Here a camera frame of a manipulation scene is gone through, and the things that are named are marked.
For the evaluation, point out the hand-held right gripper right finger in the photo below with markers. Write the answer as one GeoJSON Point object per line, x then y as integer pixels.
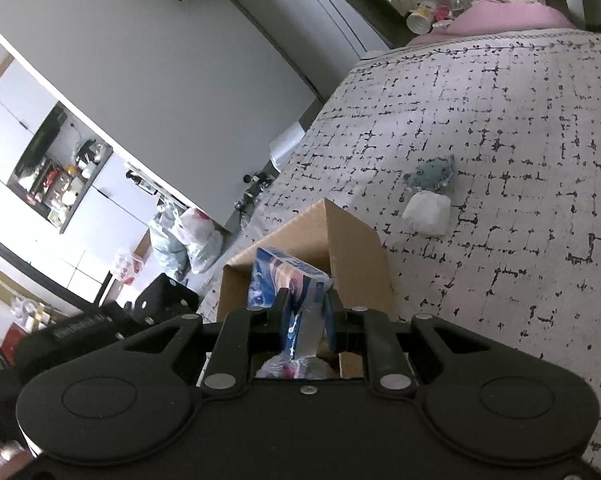
{"type": "Point", "coordinates": [332, 325]}

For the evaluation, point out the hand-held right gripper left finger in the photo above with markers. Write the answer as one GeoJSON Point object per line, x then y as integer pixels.
{"type": "Point", "coordinates": [282, 320]}

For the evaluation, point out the blue tissue packet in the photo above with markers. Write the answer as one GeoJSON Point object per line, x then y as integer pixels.
{"type": "Point", "coordinates": [280, 280]}

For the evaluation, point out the brown cardboard box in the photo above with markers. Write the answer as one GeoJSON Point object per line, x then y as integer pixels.
{"type": "Point", "coordinates": [353, 260]}

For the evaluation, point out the red and white bag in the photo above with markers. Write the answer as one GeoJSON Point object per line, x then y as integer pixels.
{"type": "Point", "coordinates": [129, 266]}

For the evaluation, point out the white plastic bag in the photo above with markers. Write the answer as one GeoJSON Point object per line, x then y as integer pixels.
{"type": "Point", "coordinates": [200, 240]}

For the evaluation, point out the blue-grey plastic bag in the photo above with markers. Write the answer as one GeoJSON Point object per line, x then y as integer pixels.
{"type": "Point", "coordinates": [168, 245]}

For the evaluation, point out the small black tripod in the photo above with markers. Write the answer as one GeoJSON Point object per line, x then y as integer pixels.
{"type": "Point", "coordinates": [254, 190]}

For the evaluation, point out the white storage box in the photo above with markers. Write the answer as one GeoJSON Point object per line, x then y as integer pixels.
{"type": "Point", "coordinates": [286, 144]}

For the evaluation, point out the small grey-blue plush toy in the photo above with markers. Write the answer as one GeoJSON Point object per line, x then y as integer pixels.
{"type": "Point", "coordinates": [430, 175]}

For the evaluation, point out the black range hood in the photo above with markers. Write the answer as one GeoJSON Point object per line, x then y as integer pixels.
{"type": "Point", "coordinates": [38, 145]}

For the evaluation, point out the white black-patterned bedspread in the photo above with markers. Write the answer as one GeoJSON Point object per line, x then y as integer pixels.
{"type": "Point", "coordinates": [505, 160]}

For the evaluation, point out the paper cup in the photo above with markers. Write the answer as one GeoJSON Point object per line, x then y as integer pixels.
{"type": "Point", "coordinates": [419, 20]}

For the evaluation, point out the black folded table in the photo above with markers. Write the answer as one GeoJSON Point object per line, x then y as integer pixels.
{"type": "Point", "coordinates": [360, 5]}

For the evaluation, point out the pink pillow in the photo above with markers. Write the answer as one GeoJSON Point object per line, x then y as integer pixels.
{"type": "Point", "coordinates": [495, 17]}

